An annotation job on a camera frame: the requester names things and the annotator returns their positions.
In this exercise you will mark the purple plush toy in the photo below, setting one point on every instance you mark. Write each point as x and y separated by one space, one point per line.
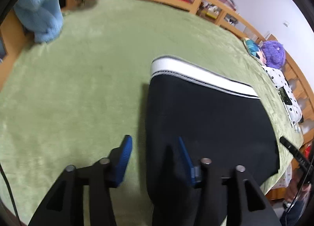
274 53

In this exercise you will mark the person's right hand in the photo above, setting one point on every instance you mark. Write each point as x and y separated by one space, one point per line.
292 190

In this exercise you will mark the green bed blanket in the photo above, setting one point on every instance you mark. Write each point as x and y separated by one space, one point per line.
72 100

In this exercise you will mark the colourful geometric pillow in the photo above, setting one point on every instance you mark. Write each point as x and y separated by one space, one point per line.
254 50

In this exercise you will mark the light blue towel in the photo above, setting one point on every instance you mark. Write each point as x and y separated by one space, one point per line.
42 17

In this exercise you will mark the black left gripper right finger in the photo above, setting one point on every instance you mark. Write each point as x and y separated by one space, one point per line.
226 197

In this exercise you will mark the white black-dotted pillow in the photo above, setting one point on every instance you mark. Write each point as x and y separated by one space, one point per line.
283 88

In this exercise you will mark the black pants with white stripe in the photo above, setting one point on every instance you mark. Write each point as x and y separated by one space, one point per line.
215 117

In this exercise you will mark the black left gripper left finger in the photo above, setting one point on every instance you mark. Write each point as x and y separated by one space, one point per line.
63 203

